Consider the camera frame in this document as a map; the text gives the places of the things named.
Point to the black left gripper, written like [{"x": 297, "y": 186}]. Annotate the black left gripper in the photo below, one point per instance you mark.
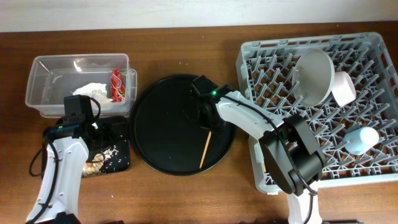
[{"x": 111, "y": 134}]

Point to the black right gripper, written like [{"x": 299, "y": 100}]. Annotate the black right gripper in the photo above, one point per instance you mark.
[{"x": 221, "y": 125}]

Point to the wooden chopstick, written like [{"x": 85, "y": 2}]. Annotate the wooden chopstick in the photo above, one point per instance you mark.
[{"x": 205, "y": 149}]

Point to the white paper napkin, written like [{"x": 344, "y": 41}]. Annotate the white paper napkin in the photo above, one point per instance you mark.
[{"x": 97, "y": 91}]

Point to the red snack wrapper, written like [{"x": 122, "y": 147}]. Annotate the red snack wrapper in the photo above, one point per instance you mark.
[{"x": 118, "y": 91}]

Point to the grey round plate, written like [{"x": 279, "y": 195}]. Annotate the grey round plate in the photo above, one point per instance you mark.
[{"x": 315, "y": 74}]

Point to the white bowl with food scraps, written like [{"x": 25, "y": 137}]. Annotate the white bowl with food scraps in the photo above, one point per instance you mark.
[{"x": 343, "y": 89}]

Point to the light blue plastic cup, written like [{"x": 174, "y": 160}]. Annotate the light blue plastic cup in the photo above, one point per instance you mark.
[{"x": 361, "y": 140}]

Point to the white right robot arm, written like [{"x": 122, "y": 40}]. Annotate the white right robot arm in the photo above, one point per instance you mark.
[{"x": 292, "y": 155}]

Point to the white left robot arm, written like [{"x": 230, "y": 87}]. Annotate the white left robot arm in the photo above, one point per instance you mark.
[{"x": 69, "y": 145}]

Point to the grey dishwasher rack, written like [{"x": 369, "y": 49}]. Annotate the grey dishwasher rack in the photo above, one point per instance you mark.
[{"x": 265, "y": 69}]

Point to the clear plastic waste bin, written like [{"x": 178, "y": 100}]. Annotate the clear plastic waste bin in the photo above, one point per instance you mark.
[{"x": 53, "y": 77}]

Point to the black rectangular tray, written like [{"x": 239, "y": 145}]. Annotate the black rectangular tray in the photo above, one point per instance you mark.
[{"x": 79, "y": 126}]

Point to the spilled rice food scraps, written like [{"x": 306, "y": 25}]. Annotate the spilled rice food scraps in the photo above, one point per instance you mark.
[{"x": 104, "y": 162}]

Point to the round black serving tray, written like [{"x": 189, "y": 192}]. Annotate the round black serving tray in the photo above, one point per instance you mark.
[{"x": 166, "y": 138}]

